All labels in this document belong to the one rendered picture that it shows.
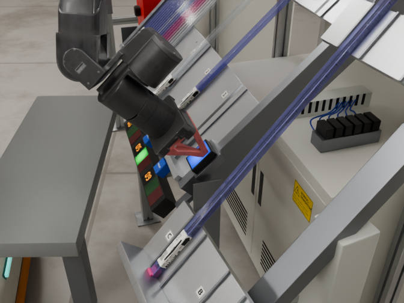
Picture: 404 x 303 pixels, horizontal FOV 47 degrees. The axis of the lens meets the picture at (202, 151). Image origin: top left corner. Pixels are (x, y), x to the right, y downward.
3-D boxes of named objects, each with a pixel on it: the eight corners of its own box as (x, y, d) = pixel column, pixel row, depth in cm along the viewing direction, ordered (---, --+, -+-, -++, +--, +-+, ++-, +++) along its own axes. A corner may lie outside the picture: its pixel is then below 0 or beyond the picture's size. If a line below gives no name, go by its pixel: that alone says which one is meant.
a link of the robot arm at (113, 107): (90, 86, 68) (93, 104, 63) (120, 52, 66) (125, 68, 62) (125, 111, 72) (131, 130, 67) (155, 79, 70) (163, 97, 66)
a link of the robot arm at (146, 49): (76, 55, 70) (57, 61, 62) (125, -3, 67) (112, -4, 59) (134, 109, 72) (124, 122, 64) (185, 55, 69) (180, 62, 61)
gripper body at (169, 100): (177, 100, 76) (143, 74, 72) (193, 130, 68) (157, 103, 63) (151, 127, 77) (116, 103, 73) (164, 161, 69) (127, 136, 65)
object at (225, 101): (195, 186, 85) (183, 178, 83) (133, 52, 137) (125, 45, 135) (270, 114, 81) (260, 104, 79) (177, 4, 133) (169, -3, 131)
